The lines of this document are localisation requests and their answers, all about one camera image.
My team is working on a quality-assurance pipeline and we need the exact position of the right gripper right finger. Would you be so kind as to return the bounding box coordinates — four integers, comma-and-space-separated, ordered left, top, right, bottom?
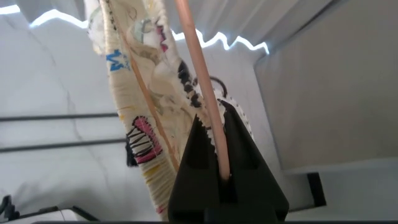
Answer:
218, 99, 290, 222

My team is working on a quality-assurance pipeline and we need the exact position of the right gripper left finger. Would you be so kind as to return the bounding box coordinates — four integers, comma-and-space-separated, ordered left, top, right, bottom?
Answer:
167, 114, 223, 222

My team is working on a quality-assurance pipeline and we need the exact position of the cream printed garment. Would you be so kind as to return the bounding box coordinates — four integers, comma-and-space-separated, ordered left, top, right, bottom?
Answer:
85, 0, 228, 222

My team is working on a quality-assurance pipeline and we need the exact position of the pink clothes hanger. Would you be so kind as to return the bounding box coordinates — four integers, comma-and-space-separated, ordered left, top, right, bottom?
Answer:
105, 0, 231, 183

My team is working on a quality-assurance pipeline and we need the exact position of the white laundry basket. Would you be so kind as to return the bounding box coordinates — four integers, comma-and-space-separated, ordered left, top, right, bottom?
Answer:
192, 76, 256, 142

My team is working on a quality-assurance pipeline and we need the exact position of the black clothes rack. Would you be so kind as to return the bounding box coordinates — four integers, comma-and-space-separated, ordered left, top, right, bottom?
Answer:
0, 112, 127, 154

